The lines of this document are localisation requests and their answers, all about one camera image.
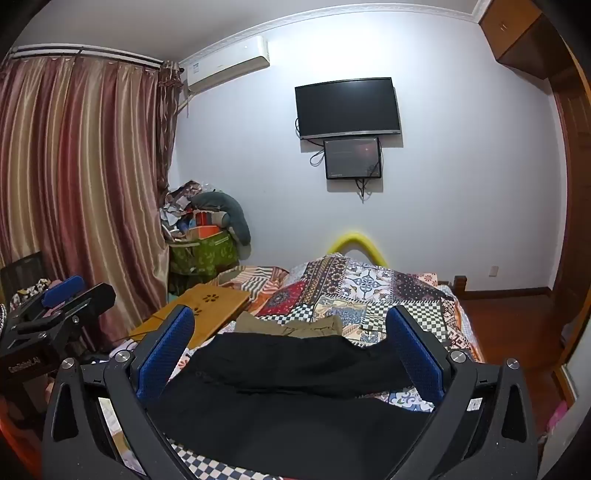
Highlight dark woven basket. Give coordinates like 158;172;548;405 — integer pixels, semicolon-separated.
0;251;44;301

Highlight black wall television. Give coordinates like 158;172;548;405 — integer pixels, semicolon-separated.
294;78;400;140

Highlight small black monitor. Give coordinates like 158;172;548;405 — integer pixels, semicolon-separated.
323;137;382;181

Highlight striped brown curtain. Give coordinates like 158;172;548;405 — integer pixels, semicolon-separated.
0;55;181;352

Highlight white air conditioner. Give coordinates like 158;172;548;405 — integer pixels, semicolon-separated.
180;36;270;96

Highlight red flower bed sheet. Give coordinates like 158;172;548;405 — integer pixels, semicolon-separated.
171;346;201;381

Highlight wooden door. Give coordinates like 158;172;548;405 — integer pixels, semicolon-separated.
549;41;591;324

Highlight khaki pants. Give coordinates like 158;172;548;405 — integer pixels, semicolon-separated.
235;311;345;340

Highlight white curtain rail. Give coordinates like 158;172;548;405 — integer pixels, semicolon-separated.
9;44;164;70

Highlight wooden wall cabinet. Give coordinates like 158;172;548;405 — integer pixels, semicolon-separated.
478;0;573;81

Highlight yellow foam tube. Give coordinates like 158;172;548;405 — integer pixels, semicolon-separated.
327;232;389;268

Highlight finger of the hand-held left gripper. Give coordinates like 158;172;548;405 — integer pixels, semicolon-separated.
41;276;88;310
60;282;116;325

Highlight striped patchwork quilt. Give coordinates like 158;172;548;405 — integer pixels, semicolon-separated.
216;265;291;303

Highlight green patterned storage box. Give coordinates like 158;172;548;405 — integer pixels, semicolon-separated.
168;228;240;278

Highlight wooden lap desk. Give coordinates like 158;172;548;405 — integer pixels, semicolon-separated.
128;283;252;349

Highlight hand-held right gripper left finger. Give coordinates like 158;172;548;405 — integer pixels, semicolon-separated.
42;305;199;480

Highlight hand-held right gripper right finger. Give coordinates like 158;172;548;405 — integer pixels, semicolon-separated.
385;305;541;480

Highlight patchwork bedspread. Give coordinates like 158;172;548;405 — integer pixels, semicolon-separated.
111;253;485;480

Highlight black pants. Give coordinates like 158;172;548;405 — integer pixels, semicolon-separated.
148;333;435;464

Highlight pile of clothes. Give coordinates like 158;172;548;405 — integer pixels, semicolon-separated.
159;180;232;241

